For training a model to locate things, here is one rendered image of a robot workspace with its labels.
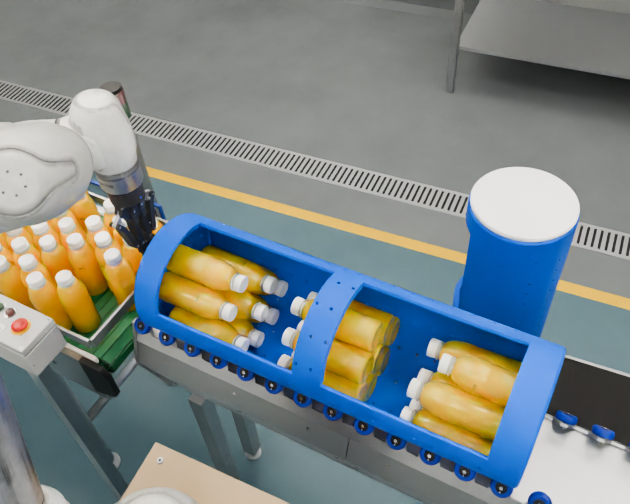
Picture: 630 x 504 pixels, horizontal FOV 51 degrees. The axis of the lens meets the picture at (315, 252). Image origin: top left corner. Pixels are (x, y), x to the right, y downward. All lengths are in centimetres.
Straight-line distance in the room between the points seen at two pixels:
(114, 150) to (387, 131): 253
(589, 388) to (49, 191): 214
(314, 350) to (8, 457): 59
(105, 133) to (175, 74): 306
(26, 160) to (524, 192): 138
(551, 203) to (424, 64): 252
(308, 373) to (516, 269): 71
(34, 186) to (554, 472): 116
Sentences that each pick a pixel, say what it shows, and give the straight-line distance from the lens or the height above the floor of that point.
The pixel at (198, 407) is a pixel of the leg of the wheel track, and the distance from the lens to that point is 196.
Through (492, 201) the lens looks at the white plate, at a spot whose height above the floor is 104.
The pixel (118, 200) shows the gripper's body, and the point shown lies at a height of 135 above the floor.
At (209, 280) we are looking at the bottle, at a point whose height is 116.
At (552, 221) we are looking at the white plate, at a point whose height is 104.
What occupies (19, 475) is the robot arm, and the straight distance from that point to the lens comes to 102.
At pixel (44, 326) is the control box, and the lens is 161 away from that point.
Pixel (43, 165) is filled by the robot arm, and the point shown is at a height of 184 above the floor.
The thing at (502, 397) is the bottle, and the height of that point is 116.
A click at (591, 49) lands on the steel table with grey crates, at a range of 396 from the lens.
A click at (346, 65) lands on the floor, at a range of 424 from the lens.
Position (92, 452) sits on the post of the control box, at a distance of 214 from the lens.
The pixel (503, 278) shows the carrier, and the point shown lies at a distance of 184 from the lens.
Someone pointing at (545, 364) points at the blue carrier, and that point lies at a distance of 127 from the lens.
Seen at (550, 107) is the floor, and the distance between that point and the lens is 399.
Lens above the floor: 227
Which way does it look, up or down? 48 degrees down
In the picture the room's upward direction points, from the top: 5 degrees counter-clockwise
